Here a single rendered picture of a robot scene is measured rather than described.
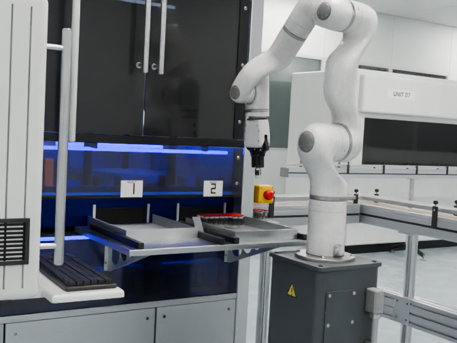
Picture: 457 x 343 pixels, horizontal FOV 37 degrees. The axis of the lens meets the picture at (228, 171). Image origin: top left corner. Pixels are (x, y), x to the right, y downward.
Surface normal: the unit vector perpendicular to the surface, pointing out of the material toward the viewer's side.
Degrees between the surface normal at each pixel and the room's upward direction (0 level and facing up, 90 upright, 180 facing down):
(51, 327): 90
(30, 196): 90
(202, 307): 90
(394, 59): 90
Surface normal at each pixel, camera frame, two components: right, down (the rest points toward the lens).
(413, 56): 0.54, 0.08
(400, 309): -0.84, -0.01
